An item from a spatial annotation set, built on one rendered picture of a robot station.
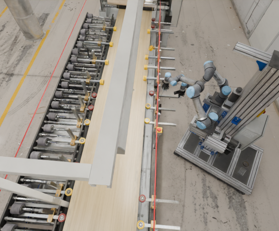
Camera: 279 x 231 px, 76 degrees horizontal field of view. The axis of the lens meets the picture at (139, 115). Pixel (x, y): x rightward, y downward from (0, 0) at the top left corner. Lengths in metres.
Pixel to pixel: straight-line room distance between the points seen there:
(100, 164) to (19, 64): 4.75
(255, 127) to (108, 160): 2.11
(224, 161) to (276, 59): 1.87
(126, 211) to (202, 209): 1.45
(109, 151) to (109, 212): 1.57
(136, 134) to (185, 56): 3.06
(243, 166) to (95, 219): 2.40
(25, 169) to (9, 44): 5.39
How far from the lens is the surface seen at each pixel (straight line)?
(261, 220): 3.62
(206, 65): 2.44
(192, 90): 2.08
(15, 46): 5.83
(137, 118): 2.51
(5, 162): 0.77
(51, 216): 2.37
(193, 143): 3.27
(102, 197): 2.21
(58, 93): 3.05
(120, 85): 0.81
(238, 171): 3.37
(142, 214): 2.45
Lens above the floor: 3.07
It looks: 58 degrees down
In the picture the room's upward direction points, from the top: 3 degrees clockwise
